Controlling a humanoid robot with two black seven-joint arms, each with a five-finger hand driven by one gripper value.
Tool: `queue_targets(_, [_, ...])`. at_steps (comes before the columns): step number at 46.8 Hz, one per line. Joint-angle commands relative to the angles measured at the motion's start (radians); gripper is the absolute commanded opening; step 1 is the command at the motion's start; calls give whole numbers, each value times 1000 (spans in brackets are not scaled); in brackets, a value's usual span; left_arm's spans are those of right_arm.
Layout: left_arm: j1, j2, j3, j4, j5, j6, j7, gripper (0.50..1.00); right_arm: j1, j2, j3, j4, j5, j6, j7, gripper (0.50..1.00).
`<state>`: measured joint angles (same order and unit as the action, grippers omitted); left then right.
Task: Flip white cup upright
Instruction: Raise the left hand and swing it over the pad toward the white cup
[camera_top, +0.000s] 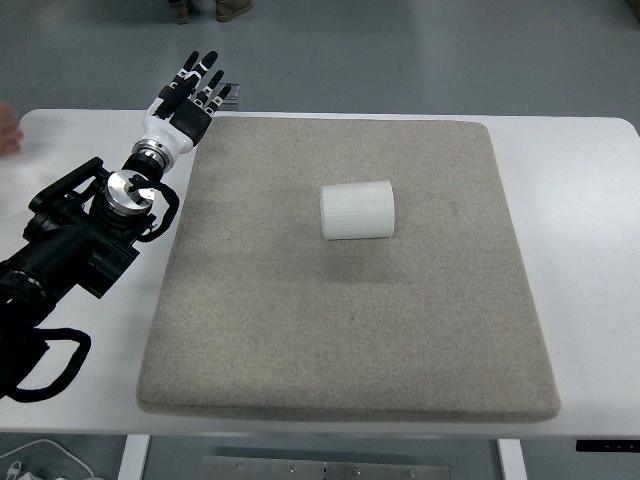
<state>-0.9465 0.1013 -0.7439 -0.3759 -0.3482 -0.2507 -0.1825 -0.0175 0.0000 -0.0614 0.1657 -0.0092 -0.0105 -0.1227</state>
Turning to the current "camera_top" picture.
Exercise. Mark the white table leg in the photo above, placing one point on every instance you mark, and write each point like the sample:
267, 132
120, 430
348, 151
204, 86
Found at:
511, 459
134, 457

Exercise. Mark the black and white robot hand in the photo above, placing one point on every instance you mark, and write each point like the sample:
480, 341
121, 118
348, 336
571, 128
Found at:
182, 112

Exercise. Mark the white table leg right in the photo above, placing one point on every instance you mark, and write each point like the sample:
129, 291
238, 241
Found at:
511, 459

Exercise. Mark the black table control panel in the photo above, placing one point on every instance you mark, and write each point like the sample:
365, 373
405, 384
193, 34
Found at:
607, 446

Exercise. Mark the brown shoe left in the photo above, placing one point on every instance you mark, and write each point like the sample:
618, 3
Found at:
180, 10

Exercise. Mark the white table leg left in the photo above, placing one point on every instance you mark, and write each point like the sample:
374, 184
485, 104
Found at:
134, 457

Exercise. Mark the small clear plastic box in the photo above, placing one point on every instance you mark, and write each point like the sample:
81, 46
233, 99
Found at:
231, 100

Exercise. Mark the beige felt mat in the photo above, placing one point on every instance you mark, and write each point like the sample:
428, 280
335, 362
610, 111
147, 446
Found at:
260, 317

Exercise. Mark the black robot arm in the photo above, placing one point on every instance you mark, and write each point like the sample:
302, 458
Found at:
82, 234

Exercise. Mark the white ribbed cup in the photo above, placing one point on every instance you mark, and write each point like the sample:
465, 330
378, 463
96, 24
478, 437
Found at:
357, 211

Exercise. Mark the brown shoe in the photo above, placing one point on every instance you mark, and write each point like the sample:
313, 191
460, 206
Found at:
227, 10
180, 10

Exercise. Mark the brown shoe right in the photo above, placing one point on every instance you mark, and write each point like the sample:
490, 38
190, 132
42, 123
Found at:
227, 10

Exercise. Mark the blurred human hand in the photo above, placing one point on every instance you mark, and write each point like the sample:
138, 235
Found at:
11, 134

